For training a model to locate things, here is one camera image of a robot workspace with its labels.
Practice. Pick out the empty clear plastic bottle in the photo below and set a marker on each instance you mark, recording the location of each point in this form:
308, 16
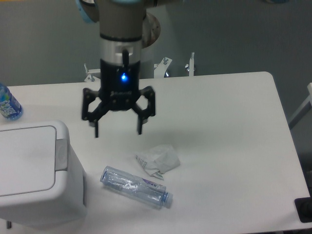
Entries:
136, 187

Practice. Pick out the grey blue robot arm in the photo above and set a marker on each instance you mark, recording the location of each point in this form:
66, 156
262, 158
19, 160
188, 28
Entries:
124, 29

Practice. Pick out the white middle table bracket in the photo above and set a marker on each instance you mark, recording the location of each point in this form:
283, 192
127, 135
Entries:
161, 70

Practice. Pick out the blue labelled water bottle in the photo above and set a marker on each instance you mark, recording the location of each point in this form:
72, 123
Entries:
10, 108

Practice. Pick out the white table bracket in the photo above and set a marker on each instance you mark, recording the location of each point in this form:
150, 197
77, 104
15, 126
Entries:
161, 70
92, 75
190, 67

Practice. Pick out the crumpled white paper wrapper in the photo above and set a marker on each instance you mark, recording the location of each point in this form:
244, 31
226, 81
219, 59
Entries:
158, 160

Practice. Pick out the black clamp at table corner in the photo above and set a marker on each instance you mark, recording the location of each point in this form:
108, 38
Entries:
304, 209

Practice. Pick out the white left table bracket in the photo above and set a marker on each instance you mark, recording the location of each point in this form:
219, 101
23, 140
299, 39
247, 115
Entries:
92, 75

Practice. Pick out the white right table bracket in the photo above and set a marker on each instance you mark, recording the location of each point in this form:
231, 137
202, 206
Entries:
190, 67

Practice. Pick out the white frame at right edge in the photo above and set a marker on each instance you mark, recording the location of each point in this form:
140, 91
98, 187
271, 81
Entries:
302, 110

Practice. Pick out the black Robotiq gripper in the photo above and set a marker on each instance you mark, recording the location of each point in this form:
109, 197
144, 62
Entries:
119, 92

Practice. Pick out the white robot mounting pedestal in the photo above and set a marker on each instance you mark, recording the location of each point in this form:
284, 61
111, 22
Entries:
150, 34

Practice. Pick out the white push-lid trash can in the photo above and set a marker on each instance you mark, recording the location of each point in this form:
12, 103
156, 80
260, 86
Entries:
42, 181

